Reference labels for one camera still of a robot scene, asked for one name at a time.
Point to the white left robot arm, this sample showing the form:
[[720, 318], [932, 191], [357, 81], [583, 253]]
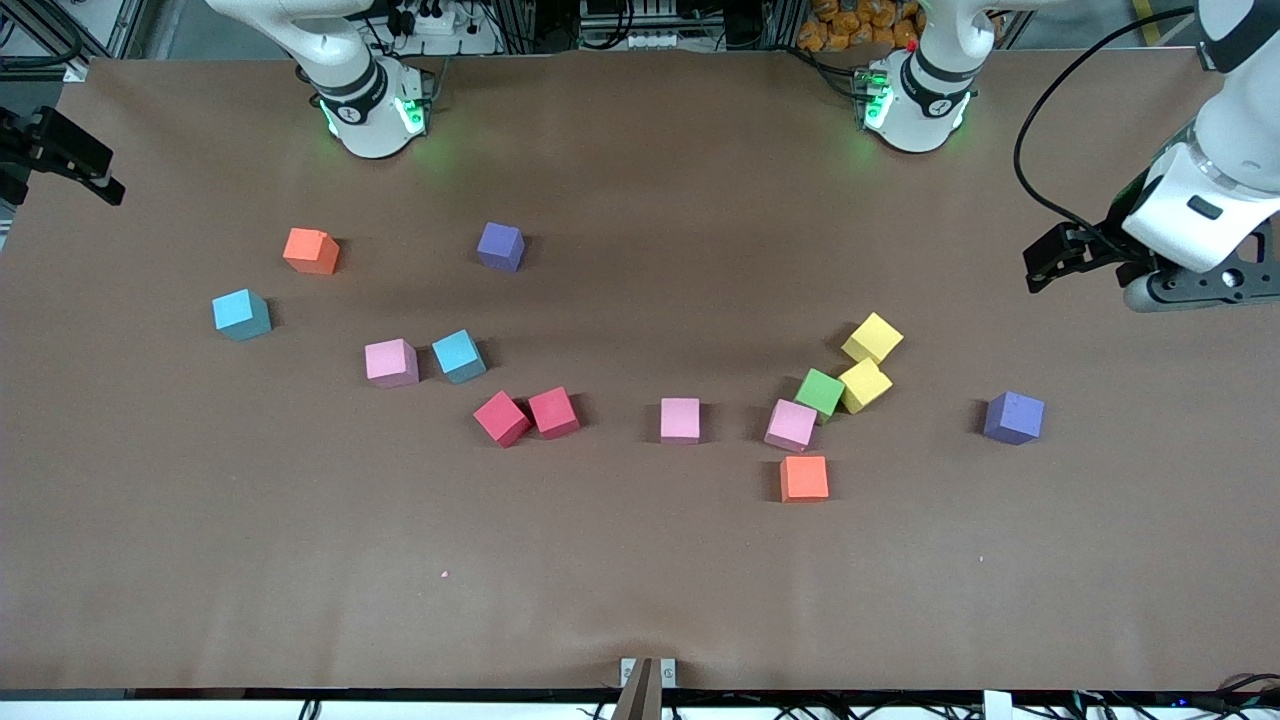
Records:
[[915, 110]]

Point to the small white socket strip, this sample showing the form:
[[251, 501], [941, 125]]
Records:
[[655, 41]]

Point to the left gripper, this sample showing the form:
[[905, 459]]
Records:
[[1117, 243]]

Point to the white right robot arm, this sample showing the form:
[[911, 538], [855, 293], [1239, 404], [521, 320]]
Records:
[[365, 100]]

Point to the pink foam cube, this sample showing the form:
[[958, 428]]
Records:
[[790, 423], [390, 360], [680, 418]]

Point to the white power strip with plugs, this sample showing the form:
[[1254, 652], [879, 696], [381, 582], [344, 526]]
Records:
[[440, 22]]

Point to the bag of orange snacks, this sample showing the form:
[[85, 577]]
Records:
[[850, 25]]

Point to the aluminium frame rail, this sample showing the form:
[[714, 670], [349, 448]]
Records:
[[75, 68]]

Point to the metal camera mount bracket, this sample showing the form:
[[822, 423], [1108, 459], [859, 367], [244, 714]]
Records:
[[648, 690]]

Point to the purple foam cube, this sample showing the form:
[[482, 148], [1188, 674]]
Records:
[[500, 245], [1012, 416]]

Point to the green foam cube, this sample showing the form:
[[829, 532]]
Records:
[[820, 392]]

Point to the red foam cube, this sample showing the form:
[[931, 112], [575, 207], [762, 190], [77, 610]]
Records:
[[500, 418], [553, 410]]

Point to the yellow foam cube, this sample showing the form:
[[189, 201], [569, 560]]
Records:
[[872, 337], [866, 385]]

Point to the cyan foam cube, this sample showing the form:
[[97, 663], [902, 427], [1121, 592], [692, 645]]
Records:
[[240, 312], [458, 352]]

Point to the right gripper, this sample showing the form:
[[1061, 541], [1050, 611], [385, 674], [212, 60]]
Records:
[[30, 143]]

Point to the orange foam cube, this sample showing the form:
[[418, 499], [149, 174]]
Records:
[[804, 477], [308, 250]]

